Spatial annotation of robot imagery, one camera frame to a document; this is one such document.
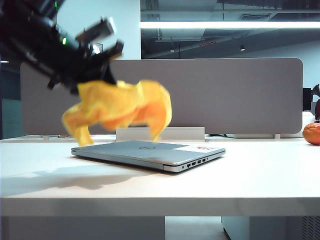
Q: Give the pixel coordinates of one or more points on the long ceiling light strip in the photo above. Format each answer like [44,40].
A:
[230,24]

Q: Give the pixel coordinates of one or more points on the orange mandarin fruit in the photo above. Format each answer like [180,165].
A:
[312,133]

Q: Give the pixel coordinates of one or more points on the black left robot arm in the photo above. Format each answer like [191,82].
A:
[27,32]

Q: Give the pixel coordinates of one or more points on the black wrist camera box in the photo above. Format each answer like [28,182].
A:
[98,30]

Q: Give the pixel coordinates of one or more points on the white red laptop sticker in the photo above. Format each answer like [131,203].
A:
[197,148]

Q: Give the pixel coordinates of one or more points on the white divider foot bracket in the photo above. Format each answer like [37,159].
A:
[277,136]

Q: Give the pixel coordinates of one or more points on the yellow microfibre rag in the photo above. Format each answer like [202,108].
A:
[117,107]

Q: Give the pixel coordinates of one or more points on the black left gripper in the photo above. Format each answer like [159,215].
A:
[85,65]

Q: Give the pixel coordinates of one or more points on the dark computer monitor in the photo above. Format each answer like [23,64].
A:
[307,98]

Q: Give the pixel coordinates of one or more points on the grey fabric desk divider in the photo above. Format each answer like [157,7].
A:
[225,100]

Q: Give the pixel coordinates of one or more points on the silver Dell laptop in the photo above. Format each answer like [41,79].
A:
[150,153]

